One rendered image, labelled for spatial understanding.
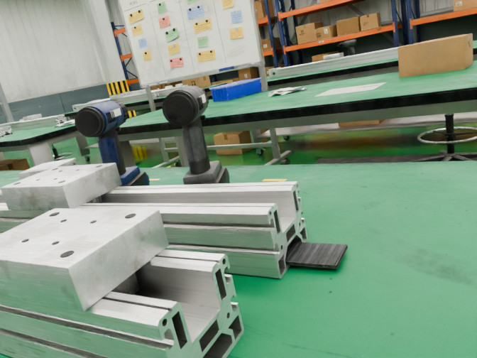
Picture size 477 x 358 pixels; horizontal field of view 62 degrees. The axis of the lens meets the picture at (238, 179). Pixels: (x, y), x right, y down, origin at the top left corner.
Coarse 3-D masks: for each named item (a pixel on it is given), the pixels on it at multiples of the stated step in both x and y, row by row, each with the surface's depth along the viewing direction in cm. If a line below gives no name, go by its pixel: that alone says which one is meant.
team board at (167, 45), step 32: (128, 0) 388; (160, 0) 367; (192, 0) 348; (224, 0) 332; (128, 32) 402; (160, 32) 380; (192, 32) 360; (224, 32) 342; (256, 32) 326; (160, 64) 393; (192, 64) 372; (224, 64) 353; (256, 64) 335; (288, 160) 374
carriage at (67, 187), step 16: (32, 176) 70; (48, 176) 67; (64, 176) 64; (80, 176) 62; (96, 176) 63; (112, 176) 66; (16, 192) 64; (32, 192) 62; (48, 192) 60; (64, 192) 58; (80, 192) 61; (96, 192) 63; (16, 208) 66; (32, 208) 64; (48, 208) 61; (64, 208) 60
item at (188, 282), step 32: (160, 256) 38; (192, 256) 37; (224, 256) 36; (160, 288) 38; (192, 288) 36; (224, 288) 36; (0, 320) 40; (32, 320) 36; (64, 320) 36; (96, 320) 31; (128, 320) 29; (160, 320) 28; (192, 320) 34; (224, 320) 35; (0, 352) 42; (32, 352) 39; (64, 352) 36; (96, 352) 33; (128, 352) 31; (160, 352) 29; (192, 352) 31; (224, 352) 35
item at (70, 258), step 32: (32, 224) 42; (64, 224) 40; (96, 224) 38; (128, 224) 36; (160, 224) 39; (0, 256) 35; (32, 256) 33; (64, 256) 32; (96, 256) 32; (128, 256) 35; (0, 288) 36; (32, 288) 33; (64, 288) 31; (96, 288) 32; (128, 288) 37
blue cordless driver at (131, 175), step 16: (80, 112) 76; (96, 112) 76; (112, 112) 81; (80, 128) 77; (96, 128) 77; (112, 128) 82; (112, 144) 82; (112, 160) 82; (128, 176) 84; (144, 176) 90
